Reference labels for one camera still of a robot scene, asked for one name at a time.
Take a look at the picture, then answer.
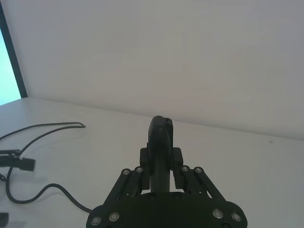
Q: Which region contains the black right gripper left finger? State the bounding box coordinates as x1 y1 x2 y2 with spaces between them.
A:
104 115 167 209

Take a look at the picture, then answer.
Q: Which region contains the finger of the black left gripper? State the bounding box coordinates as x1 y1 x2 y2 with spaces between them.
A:
0 149 36 172

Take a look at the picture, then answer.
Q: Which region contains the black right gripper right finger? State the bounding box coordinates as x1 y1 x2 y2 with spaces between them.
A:
161 116 226 202

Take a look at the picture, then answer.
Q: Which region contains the white table cloth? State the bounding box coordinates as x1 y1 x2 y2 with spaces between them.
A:
0 96 304 228

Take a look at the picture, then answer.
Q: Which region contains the small black box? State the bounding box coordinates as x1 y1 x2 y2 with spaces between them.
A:
0 206 10 223

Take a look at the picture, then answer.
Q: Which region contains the white backdrop curtain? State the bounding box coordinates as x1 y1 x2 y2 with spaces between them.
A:
2 0 304 141

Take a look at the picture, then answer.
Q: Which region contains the thick black cable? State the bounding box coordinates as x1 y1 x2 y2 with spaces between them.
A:
6 166 93 212

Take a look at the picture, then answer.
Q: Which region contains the thin black cable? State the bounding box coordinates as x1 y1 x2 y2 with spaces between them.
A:
0 122 86 154

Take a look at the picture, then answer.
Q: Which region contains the window with black frame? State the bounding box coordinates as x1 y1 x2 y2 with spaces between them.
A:
0 0 28 106

